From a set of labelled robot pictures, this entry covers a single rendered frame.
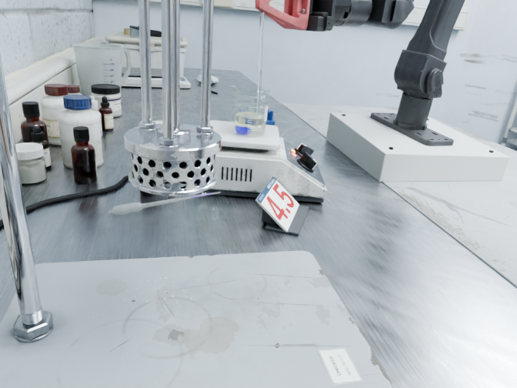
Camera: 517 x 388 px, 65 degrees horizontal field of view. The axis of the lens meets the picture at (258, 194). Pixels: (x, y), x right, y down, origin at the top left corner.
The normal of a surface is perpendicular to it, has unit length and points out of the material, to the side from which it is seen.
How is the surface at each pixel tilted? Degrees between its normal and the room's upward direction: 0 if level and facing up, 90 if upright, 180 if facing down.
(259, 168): 90
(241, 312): 0
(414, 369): 0
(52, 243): 0
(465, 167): 90
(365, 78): 90
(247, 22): 91
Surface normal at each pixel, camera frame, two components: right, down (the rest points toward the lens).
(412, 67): -0.80, -0.06
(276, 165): -0.01, 0.39
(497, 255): 0.08, -0.91
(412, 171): 0.22, 0.40
